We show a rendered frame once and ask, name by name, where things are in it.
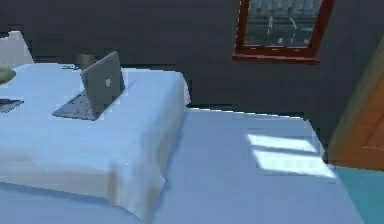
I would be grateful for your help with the grey open laptop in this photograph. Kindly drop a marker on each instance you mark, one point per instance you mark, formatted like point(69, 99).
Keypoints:
point(101, 82)

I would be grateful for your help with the white bed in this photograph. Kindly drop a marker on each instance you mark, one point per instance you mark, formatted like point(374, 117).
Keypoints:
point(100, 150)

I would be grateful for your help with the grey cylindrical bin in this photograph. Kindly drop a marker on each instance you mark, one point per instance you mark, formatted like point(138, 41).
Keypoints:
point(85, 60)

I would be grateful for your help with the red framed window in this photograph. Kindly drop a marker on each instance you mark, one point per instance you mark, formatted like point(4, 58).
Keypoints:
point(281, 26)

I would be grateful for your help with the orange wooden door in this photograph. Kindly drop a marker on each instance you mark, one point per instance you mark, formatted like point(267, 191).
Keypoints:
point(365, 130)

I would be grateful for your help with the dark flat object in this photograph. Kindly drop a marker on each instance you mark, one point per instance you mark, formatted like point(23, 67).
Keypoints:
point(8, 104)

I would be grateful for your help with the white pillow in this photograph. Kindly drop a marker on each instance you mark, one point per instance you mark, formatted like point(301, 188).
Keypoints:
point(13, 50)

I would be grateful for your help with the green round object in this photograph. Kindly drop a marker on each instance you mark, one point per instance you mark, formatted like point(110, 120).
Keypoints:
point(4, 74)

